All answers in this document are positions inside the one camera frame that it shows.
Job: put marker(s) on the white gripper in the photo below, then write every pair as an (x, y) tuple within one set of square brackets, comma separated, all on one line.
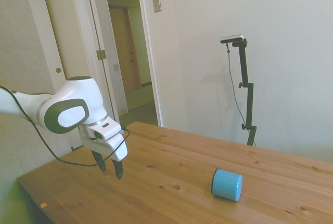
[(114, 147)]

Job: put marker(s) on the blue enamel mug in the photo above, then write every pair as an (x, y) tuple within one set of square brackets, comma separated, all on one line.
[(227, 185)]

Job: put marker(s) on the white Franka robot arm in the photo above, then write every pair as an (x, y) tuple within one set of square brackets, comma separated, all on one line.
[(67, 96)]

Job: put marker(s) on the orange tape scrap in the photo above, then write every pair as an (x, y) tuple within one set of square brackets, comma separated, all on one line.
[(43, 204)]

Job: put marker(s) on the metal door strike plate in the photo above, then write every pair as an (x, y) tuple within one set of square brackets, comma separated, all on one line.
[(115, 66)]

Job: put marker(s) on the round door knob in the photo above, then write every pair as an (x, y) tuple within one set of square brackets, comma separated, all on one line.
[(58, 70)]

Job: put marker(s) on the brass door hinge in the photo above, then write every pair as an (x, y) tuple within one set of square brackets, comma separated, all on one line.
[(101, 54)]

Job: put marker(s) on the brown wooden hallway door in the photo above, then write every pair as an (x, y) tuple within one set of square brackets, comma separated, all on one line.
[(125, 52)]

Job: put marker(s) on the white open door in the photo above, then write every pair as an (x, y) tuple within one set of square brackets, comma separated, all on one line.
[(72, 26)]

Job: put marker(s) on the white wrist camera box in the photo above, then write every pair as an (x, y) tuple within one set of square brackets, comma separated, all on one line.
[(108, 129)]

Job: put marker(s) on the white door frame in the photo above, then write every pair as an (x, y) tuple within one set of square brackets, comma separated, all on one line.
[(149, 52)]

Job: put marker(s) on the black camera stand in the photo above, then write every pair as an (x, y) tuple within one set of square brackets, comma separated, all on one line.
[(250, 104)]

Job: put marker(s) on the beige wall switch plate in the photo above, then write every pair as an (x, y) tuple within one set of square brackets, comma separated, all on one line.
[(156, 3)]

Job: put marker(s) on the grey exterior camera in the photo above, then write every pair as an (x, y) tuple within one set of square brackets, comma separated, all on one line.
[(232, 38)]

